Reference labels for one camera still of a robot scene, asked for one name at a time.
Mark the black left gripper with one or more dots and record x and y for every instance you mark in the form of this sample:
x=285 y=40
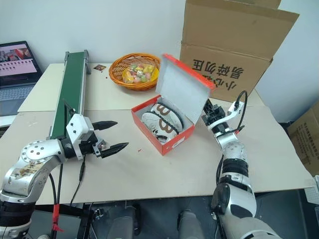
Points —
x=87 y=148

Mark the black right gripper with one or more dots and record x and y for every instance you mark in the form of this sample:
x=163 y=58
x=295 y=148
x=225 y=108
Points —
x=214 y=114

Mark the red white box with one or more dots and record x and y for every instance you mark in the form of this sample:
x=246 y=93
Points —
x=182 y=82

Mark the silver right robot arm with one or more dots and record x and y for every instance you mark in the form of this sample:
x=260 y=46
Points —
x=234 y=149

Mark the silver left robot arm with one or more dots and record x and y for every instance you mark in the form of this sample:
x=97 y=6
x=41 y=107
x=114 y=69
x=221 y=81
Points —
x=32 y=161

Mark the large printed cardboard box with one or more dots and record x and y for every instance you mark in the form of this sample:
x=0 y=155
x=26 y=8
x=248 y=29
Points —
x=224 y=54

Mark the green conveyor belt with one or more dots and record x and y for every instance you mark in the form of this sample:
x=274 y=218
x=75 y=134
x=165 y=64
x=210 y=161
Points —
x=72 y=87

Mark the brown cardboard box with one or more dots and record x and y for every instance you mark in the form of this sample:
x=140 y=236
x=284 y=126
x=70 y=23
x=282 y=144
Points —
x=306 y=139

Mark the orange wicker basket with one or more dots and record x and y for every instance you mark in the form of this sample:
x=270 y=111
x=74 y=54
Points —
x=117 y=77

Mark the yellow bag of candies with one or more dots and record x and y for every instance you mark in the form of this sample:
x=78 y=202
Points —
x=139 y=74

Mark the small dark snack packet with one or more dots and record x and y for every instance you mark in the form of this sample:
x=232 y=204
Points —
x=98 y=67

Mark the grey rounded shape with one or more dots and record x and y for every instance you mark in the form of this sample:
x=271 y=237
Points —
x=124 y=224
x=192 y=224

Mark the red tape strip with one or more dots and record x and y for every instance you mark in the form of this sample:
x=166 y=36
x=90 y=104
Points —
x=56 y=216

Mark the grey laptop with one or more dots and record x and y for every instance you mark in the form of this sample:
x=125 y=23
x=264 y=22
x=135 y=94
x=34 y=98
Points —
x=15 y=82

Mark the white gridded mat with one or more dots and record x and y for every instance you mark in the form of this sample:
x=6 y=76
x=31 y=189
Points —
x=315 y=191

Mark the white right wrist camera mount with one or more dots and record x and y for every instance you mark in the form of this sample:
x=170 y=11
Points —
x=236 y=109

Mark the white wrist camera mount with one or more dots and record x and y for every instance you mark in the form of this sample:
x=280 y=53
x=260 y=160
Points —
x=78 y=127
x=236 y=109

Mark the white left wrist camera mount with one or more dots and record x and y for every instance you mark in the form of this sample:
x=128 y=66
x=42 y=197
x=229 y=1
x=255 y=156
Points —
x=78 y=127

